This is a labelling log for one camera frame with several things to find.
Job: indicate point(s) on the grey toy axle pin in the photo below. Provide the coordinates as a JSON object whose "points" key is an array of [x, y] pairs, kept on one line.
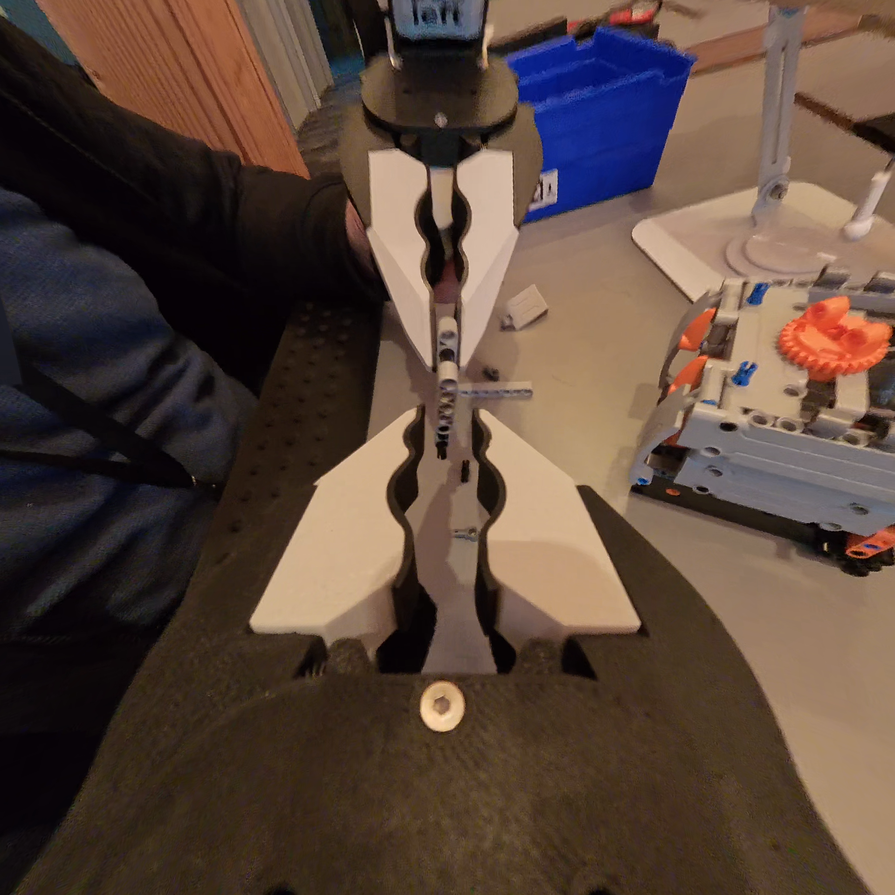
{"points": [[465, 535]]}

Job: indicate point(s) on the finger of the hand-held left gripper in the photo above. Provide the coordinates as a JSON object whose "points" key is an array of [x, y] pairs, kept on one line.
{"points": [[391, 231], [489, 231]]}

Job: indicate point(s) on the person's left forearm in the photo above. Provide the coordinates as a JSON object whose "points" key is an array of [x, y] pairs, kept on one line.
{"points": [[266, 238]]}

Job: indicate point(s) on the white round stand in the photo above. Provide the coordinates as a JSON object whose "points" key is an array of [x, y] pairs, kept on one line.
{"points": [[776, 140]]}

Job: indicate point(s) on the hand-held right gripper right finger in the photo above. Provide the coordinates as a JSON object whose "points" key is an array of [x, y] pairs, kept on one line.
{"points": [[552, 559]]}

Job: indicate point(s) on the person's left hand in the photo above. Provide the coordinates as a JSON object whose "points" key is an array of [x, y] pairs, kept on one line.
{"points": [[360, 245]]}

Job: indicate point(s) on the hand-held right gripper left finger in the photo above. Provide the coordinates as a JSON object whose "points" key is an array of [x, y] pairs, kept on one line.
{"points": [[328, 559]]}

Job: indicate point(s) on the person's blue jeans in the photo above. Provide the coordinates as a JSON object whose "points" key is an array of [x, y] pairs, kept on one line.
{"points": [[84, 419]]}

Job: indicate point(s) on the small grey panel piece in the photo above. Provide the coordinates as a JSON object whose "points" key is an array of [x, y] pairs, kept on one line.
{"points": [[524, 307]]}

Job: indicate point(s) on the blue tagged plastic bin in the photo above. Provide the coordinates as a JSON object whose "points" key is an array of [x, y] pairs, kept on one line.
{"points": [[601, 119]]}

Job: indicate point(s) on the grey orange toy brick vehicle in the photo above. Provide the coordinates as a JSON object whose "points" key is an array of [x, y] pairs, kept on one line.
{"points": [[769, 419]]}

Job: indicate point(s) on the black perforated panel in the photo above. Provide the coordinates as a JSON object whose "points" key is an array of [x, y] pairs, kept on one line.
{"points": [[307, 391]]}

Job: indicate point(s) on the person's black jacket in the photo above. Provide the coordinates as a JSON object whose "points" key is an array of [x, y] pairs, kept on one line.
{"points": [[70, 119]]}

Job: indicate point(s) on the light grey toy beam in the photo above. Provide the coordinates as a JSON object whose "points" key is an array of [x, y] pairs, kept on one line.
{"points": [[500, 391], [447, 391]]}

